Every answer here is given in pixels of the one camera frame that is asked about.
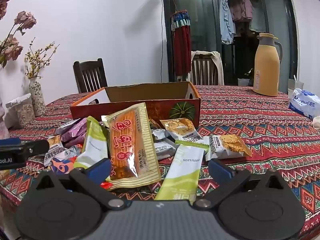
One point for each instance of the light blue hanging shirt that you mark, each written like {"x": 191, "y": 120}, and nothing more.
{"x": 226, "y": 17}

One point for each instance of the beige round object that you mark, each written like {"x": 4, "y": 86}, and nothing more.
{"x": 317, "y": 123}

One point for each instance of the silver snack packet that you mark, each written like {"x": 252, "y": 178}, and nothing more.
{"x": 158, "y": 135}
{"x": 163, "y": 151}

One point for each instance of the oat cracker packet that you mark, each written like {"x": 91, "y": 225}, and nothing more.
{"x": 180, "y": 130}

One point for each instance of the white hanging garment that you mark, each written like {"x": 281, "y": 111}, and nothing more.
{"x": 257, "y": 20}

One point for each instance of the floral ceramic vase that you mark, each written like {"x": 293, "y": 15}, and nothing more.
{"x": 37, "y": 100}

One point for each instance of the brown wooden chair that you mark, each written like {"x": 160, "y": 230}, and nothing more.
{"x": 202, "y": 70}

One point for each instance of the pink hanging clothes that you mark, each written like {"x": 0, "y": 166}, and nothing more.
{"x": 242, "y": 7}

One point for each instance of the blue white tissue pack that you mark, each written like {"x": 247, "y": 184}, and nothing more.
{"x": 303, "y": 102}

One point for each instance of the clear storage jar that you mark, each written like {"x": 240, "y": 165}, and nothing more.
{"x": 21, "y": 112}

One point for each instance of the black sliding glass door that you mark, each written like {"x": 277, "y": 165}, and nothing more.
{"x": 200, "y": 17}

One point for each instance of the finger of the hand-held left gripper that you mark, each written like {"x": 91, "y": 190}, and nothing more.
{"x": 36, "y": 146}

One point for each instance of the long green white snack packet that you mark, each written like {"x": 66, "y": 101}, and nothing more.
{"x": 182, "y": 170}

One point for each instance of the yellow thermos jug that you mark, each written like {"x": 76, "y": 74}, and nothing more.
{"x": 266, "y": 67}

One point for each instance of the dark wooden chair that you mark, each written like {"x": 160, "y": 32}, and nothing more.
{"x": 90, "y": 65}

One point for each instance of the large yellow striped snack packet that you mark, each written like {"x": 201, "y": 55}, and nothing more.
{"x": 127, "y": 140}

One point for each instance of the yellow flower branches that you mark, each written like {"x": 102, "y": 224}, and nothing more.
{"x": 35, "y": 60}

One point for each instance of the grey purple snack packet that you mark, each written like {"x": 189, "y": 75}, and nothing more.
{"x": 63, "y": 128}

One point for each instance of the pink artificial flowers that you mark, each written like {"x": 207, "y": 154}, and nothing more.
{"x": 25, "y": 20}

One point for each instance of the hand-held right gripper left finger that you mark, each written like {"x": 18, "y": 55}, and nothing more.
{"x": 100, "y": 168}

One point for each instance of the blue orange patterned packet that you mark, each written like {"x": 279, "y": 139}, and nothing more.
{"x": 62, "y": 166}

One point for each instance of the silver oat bar packet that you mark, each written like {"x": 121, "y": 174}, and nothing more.
{"x": 225, "y": 147}

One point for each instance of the hanging red blue cloth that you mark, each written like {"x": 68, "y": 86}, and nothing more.
{"x": 181, "y": 47}

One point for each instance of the colourful packets left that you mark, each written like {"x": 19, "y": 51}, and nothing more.
{"x": 53, "y": 152}

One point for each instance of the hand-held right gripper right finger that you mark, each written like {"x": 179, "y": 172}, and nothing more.
{"x": 220, "y": 170}

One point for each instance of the orange cardboard box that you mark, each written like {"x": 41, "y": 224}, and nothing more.
{"x": 140, "y": 92}

